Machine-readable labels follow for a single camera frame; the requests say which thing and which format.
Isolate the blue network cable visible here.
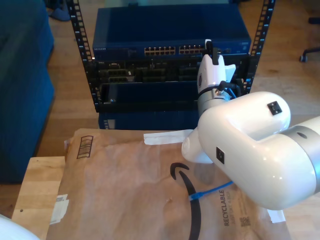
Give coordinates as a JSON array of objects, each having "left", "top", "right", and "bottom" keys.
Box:
[{"left": 187, "top": 88, "right": 238, "bottom": 202}]

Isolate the black rack server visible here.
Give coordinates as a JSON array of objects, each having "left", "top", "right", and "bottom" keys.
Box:
[{"left": 94, "top": 57, "right": 251, "bottom": 83}]

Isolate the black empty rack tray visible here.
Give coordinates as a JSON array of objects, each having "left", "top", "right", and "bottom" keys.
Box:
[{"left": 95, "top": 78, "right": 248, "bottom": 113}]

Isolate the dark blue base box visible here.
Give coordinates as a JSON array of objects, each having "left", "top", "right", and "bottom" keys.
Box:
[{"left": 97, "top": 109, "right": 201, "bottom": 131}]

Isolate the black office chair base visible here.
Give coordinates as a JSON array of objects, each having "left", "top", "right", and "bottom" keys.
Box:
[{"left": 299, "top": 16, "right": 320, "bottom": 63}]

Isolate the brown paper mailer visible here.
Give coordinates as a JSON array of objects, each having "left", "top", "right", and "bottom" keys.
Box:
[{"left": 46, "top": 127, "right": 292, "bottom": 240}]

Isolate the grey slipper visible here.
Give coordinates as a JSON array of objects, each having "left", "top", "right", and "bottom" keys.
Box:
[{"left": 48, "top": 7, "right": 72, "bottom": 22}]

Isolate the blue sofa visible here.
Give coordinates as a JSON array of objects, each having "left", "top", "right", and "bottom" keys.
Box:
[{"left": 0, "top": 0, "right": 56, "bottom": 185}]

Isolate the blue network switch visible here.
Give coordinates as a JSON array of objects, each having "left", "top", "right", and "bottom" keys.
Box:
[{"left": 91, "top": 6, "right": 252, "bottom": 60}]

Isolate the black server rack frame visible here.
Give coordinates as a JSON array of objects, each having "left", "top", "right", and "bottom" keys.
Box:
[{"left": 66, "top": 0, "right": 276, "bottom": 113}]

